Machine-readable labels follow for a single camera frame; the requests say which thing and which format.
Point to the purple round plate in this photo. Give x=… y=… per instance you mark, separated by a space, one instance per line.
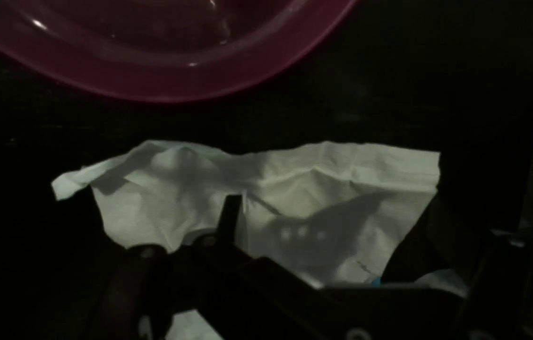
x=153 y=49

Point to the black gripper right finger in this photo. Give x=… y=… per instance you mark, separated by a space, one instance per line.
x=499 y=283

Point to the crumpled white napkin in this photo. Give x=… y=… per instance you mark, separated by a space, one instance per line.
x=316 y=181

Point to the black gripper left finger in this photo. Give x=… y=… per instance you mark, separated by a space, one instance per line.
x=172 y=289

